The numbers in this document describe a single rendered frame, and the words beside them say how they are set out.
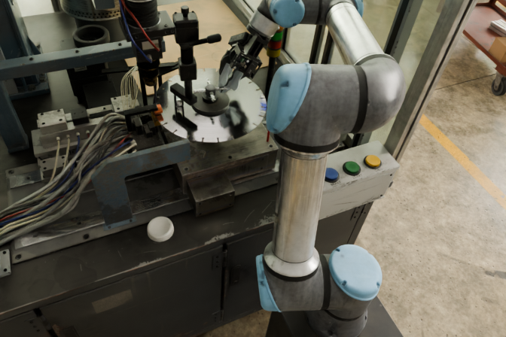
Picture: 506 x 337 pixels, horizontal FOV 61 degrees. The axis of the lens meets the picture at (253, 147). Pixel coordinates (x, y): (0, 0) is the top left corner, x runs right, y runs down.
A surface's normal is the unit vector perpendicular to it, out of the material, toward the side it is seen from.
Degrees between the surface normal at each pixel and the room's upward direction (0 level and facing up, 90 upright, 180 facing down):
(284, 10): 74
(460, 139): 0
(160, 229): 0
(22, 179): 0
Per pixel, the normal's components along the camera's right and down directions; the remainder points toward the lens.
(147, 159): 0.40, 0.69
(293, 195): -0.41, 0.41
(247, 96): 0.07, -0.69
